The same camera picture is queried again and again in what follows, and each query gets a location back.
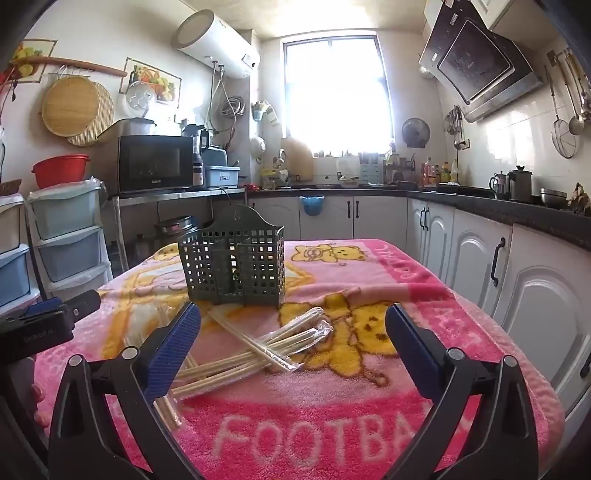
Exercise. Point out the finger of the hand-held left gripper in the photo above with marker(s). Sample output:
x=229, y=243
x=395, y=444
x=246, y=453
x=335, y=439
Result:
x=44, y=307
x=85, y=300

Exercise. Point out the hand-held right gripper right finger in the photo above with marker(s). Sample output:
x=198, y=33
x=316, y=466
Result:
x=411, y=346

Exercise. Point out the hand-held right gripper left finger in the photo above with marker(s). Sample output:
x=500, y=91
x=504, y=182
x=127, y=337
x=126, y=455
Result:
x=178, y=350

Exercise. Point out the bunch of chopsticks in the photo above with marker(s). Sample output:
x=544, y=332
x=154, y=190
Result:
x=277, y=346

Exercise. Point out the green plastic utensil basket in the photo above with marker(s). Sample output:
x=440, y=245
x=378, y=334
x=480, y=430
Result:
x=249, y=277

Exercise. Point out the person's left hand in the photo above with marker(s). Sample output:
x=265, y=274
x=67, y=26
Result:
x=37, y=392

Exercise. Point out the blue plastic drawer unit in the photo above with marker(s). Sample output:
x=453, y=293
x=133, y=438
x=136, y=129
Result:
x=14, y=272

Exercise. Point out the pale green plastic drawer unit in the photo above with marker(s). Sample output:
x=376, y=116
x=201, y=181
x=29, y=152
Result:
x=69, y=217

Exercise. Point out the pink printed blanket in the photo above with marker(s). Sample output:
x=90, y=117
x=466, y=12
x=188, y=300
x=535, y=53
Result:
x=323, y=415

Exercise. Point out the stacked steel pots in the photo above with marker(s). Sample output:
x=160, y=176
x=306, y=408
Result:
x=173, y=230

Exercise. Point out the white base cabinets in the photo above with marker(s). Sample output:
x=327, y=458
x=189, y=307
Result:
x=480, y=258

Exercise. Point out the wicker basket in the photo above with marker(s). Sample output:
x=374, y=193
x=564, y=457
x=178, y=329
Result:
x=9, y=187

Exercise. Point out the red plastic basin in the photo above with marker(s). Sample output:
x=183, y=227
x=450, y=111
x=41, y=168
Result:
x=60, y=173

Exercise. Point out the steel shelf rack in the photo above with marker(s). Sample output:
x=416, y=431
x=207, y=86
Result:
x=184, y=194

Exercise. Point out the black microwave oven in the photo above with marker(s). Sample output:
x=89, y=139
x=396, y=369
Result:
x=152, y=164

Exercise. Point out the black kitchen countertop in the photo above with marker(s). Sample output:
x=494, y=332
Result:
x=485, y=205

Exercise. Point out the black cooktop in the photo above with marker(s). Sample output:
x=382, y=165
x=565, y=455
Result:
x=461, y=189

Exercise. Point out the blue hanging bin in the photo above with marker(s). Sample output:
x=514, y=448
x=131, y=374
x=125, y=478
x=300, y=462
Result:
x=312, y=206

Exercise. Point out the yellow oil bottle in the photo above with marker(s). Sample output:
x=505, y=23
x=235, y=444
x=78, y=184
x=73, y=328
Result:
x=444, y=174

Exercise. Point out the black spice rack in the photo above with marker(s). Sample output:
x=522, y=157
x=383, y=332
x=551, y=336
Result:
x=399, y=170

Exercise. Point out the bowl of food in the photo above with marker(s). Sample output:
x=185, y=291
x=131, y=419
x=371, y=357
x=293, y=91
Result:
x=348, y=181

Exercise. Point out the pale green knife block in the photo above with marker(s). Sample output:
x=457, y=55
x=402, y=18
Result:
x=371, y=173

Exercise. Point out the grey steel pot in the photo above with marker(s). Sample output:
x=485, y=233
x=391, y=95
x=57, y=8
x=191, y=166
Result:
x=134, y=127

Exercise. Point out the grey-blue plastic box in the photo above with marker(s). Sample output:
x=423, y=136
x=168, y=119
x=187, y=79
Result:
x=221, y=176

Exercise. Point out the white bottle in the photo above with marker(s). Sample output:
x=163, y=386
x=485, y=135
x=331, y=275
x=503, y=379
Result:
x=455, y=171

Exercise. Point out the woven straw mat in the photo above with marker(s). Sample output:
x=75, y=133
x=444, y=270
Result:
x=105, y=121

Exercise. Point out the small steel kettle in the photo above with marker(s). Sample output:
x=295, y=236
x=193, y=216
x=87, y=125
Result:
x=498, y=187

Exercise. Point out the round bamboo tray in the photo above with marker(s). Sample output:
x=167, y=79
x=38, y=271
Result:
x=69, y=106

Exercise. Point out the dark steel pot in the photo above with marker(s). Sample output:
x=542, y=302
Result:
x=521, y=184

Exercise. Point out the steel bowl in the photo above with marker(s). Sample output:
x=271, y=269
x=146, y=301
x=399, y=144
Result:
x=553, y=197

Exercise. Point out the wooden cutting board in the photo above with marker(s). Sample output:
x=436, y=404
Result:
x=300, y=159

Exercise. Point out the white plastic colander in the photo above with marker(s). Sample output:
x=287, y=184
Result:
x=257, y=146

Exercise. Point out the ginger root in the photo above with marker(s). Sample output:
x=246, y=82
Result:
x=579, y=201

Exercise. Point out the hanging kitchen tools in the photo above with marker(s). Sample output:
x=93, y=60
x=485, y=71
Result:
x=455, y=127

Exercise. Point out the wooden rolling pin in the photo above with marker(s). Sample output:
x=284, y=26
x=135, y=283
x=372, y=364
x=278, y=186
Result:
x=83, y=64

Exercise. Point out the kitchen window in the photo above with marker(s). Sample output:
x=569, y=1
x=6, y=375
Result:
x=337, y=92

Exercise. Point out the steel ladle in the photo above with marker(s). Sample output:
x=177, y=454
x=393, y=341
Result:
x=576, y=125

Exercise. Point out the white water heater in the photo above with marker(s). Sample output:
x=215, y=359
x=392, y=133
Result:
x=212, y=41

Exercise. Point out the black range hood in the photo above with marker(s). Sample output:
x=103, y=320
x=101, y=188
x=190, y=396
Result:
x=480, y=64

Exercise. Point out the row of hanging spoons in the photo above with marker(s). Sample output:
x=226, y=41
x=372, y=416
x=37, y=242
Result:
x=582, y=87

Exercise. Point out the small wall fan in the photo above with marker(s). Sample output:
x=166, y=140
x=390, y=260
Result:
x=415, y=133

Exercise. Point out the fruit wall poster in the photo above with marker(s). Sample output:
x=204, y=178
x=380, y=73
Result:
x=159, y=78
x=34, y=50

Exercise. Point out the green wall utensil holder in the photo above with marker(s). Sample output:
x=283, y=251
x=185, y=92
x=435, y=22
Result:
x=262, y=111

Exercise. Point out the white wall cabinet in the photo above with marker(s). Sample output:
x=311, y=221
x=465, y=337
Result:
x=508, y=9

